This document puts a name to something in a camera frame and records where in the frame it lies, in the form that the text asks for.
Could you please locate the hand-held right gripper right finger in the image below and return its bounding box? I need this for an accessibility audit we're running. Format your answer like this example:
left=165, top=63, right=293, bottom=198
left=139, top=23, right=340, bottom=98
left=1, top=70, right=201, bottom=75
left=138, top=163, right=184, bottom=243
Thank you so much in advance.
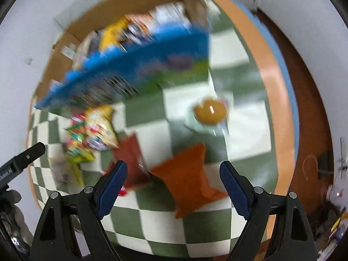
left=219, top=161, right=318, bottom=261

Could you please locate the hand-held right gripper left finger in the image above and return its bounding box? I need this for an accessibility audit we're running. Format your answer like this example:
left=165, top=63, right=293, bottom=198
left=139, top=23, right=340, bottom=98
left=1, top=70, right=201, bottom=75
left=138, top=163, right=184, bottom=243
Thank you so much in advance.
left=28, top=160, right=128, bottom=261

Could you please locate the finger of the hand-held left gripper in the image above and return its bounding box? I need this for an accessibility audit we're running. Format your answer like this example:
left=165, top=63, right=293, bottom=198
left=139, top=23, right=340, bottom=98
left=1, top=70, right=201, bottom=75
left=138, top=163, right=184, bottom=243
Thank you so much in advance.
left=12, top=142, right=47, bottom=172

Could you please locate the dark red snack packet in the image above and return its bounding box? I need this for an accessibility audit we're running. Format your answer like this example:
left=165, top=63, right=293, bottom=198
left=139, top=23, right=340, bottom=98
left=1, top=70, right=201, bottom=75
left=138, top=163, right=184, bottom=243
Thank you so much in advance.
left=111, top=133, right=153, bottom=191

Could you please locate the pale yellow snack packet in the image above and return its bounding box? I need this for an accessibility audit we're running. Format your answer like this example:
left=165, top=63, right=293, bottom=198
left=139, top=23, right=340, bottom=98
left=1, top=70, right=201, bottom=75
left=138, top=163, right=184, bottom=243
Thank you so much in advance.
left=49, top=155, right=85, bottom=186

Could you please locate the orange snack packet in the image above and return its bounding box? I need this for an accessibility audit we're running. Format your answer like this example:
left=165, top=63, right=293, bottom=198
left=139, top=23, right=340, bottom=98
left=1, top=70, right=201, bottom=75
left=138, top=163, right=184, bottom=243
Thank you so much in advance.
left=151, top=143, right=229, bottom=219

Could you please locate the green yellow snack packet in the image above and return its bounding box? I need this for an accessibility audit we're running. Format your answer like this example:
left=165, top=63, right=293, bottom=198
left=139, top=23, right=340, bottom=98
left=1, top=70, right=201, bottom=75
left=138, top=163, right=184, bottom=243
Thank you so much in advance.
left=65, top=139, right=95, bottom=164

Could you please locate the colourful candy packet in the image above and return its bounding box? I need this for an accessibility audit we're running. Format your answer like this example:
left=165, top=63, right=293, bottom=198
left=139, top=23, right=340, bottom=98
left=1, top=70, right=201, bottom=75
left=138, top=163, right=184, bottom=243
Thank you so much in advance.
left=65, top=105, right=120, bottom=153

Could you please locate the orange jelly cup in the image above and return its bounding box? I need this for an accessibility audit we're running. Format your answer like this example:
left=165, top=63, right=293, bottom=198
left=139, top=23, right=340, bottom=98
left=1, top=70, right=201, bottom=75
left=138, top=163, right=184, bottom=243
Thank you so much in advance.
left=185, top=95, right=234, bottom=137

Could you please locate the cardboard box with blue print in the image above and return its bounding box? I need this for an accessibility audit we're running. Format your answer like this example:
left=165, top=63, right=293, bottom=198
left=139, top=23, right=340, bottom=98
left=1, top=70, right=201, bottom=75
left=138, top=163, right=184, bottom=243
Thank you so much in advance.
left=33, top=0, right=215, bottom=118

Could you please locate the green white checkered mat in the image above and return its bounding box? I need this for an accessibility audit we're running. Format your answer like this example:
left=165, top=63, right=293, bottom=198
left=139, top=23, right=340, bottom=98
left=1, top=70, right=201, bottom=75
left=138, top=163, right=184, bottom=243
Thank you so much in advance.
left=26, top=0, right=299, bottom=259

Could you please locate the black floor box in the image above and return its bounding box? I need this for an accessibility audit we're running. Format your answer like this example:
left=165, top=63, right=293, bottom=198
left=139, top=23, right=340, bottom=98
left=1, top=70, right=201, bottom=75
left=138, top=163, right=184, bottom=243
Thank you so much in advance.
left=318, top=152, right=331, bottom=175

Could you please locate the floor clutter pile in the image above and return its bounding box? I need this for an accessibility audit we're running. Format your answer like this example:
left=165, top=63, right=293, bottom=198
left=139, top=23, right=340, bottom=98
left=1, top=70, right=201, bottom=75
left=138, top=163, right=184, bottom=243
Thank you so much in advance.
left=310, top=185, right=348, bottom=259

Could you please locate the white wall socket with cables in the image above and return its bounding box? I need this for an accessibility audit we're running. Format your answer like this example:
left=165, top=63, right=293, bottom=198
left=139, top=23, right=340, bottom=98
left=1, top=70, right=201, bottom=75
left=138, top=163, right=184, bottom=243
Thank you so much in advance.
left=340, top=137, right=348, bottom=175

